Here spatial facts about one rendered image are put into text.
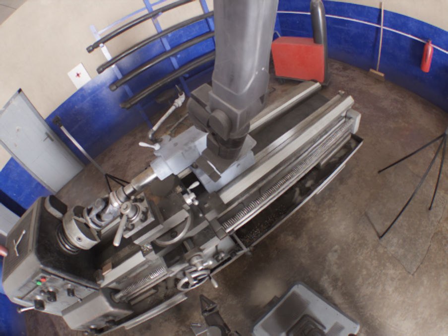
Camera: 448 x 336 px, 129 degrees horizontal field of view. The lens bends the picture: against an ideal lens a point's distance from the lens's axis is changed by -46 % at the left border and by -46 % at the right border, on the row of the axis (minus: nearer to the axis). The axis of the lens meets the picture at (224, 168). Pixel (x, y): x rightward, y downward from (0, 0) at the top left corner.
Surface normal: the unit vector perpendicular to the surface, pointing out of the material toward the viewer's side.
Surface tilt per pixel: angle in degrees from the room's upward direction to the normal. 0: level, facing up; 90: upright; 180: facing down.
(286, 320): 0
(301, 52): 90
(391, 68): 90
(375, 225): 0
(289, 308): 0
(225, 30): 89
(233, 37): 91
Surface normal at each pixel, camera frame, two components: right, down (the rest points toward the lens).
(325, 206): -0.28, -0.61
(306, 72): -0.58, 0.72
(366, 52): -0.80, 0.57
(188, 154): 0.50, 0.50
